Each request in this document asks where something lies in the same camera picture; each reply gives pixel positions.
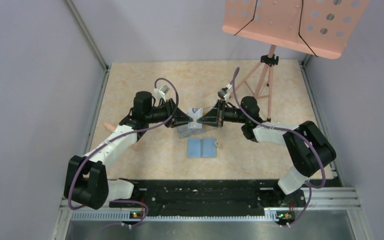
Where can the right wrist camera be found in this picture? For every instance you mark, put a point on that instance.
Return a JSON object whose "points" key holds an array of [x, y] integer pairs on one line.
{"points": [[224, 93]]}

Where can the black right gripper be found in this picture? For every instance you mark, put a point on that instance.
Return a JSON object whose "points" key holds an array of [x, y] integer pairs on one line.
{"points": [[216, 116]]}

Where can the pink wooden cylinder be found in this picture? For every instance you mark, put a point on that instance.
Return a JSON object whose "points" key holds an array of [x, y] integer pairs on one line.
{"points": [[110, 127]]}

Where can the grey slotted cable duct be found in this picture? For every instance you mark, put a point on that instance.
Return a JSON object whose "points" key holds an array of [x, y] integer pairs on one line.
{"points": [[127, 216]]}

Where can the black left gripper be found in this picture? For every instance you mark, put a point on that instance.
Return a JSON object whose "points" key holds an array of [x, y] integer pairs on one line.
{"points": [[179, 117]]}

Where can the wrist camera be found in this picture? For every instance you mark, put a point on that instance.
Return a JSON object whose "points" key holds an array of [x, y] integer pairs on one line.
{"points": [[224, 93], [161, 93]]}

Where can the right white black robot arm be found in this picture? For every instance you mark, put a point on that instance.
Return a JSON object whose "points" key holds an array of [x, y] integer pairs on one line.
{"points": [[308, 148]]}

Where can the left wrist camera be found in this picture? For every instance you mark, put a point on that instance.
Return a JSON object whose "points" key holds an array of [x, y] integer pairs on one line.
{"points": [[161, 93]]}

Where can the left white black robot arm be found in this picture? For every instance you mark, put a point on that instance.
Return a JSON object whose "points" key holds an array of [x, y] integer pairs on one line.
{"points": [[86, 180]]}

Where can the clear acrylic card box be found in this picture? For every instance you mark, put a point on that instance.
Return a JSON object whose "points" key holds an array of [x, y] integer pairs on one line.
{"points": [[184, 132]]}

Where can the pink music stand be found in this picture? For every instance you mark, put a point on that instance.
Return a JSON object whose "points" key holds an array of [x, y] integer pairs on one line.
{"points": [[317, 27]]}

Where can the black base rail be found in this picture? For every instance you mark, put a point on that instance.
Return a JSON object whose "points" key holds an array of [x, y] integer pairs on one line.
{"points": [[210, 198]]}

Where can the silver credit card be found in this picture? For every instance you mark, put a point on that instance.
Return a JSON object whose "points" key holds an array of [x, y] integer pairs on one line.
{"points": [[195, 114]]}

